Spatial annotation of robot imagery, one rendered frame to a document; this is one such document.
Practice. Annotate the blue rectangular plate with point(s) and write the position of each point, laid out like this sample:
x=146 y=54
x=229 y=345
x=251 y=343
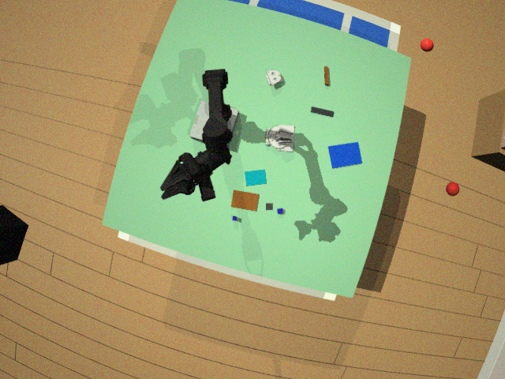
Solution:
x=344 y=154

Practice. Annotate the orange-brown rectangular plate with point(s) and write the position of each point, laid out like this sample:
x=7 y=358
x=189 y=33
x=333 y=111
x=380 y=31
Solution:
x=244 y=200

